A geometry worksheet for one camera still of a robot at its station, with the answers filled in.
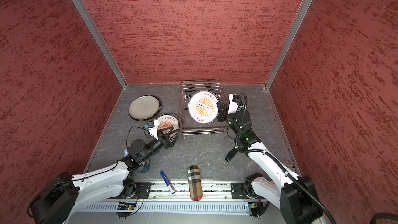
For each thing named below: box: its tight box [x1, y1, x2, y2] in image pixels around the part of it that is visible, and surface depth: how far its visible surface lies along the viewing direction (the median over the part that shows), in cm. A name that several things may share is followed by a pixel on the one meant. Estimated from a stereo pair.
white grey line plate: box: [128, 95, 161, 121], surface depth 106 cm
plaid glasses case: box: [187, 164, 203, 202], surface depth 76 cm
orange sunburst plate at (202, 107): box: [188, 90, 219, 124], surface depth 81 cm
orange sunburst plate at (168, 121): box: [157, 113, 181, 135], surface depth 99 cm
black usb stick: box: [224, 147, 238, 163], surface depth 87 cm
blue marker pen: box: [160, 170, 176, 195], surface depth 77 cm
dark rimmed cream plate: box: [128, 94, 162, 122], surface depth 106 cm
